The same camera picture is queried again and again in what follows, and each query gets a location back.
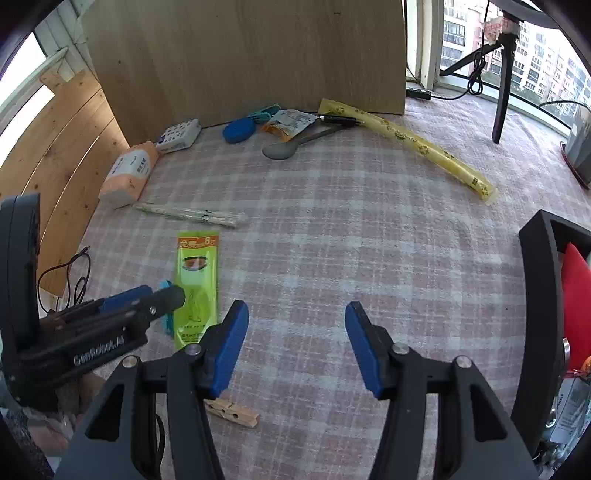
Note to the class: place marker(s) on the blue round cap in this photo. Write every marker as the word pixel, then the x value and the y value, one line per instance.
pixel 238 131

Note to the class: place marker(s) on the grey spoon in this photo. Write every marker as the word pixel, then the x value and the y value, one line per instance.
pixel 279 151

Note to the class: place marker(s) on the wooden slat panel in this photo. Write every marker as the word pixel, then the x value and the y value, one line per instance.
pixel 55 152

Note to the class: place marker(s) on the white dotted tissue pack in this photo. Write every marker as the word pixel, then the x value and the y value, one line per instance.
pixel 178 136

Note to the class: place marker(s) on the wooden clothespin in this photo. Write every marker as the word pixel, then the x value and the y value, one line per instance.
pixel 231 412

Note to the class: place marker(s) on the bamboo chopsticks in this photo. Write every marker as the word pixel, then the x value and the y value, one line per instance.
pixel 189 213

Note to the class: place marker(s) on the turquoise plastic clip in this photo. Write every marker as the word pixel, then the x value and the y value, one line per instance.
pixel 263 112

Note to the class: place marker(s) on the red cloth pouch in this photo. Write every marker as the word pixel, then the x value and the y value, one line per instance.
pixel 575 300

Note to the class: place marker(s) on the black tray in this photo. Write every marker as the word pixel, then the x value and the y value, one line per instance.
pixel 538 300

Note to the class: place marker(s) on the paper tag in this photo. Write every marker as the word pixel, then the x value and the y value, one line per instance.
pixel 498 28

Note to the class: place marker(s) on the orange and white tissue pack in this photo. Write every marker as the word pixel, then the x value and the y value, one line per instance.
pixel 129 173

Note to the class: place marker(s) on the white window frame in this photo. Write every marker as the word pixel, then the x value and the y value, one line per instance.
pixel 429 41

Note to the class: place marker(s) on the green highlighter marker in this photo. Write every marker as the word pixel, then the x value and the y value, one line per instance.
pixel 198 277

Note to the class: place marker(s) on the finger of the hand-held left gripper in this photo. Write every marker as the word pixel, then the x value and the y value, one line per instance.
pixel 164 300
pixel 127 296

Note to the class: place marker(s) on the black pen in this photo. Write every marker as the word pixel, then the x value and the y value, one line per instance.
pixel 339 121

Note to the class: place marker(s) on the light wooden board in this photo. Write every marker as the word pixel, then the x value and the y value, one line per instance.
pixel 240 60

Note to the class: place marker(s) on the black tripod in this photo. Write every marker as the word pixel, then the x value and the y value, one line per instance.
pixel 503 92

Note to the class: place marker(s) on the red white coffee sachet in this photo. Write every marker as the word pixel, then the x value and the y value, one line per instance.
pixel 288 122

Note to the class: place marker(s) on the red plant saucer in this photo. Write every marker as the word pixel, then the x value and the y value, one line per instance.
pixel 570 168

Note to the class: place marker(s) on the long yellow packet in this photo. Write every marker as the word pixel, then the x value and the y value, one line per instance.
pixel 415 143

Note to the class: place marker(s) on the black power strip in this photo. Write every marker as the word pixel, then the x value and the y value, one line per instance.
pixel 418 93

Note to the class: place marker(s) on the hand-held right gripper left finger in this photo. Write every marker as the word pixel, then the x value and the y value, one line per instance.
pixel 228 350

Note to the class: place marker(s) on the clear packet with white label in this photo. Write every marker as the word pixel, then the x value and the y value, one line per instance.
pixel 572 401

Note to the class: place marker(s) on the light blue plastic clip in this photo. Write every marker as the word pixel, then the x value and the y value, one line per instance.
pixel 168 323

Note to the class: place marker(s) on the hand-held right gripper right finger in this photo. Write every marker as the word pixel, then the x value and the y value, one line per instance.
pixel 367 355

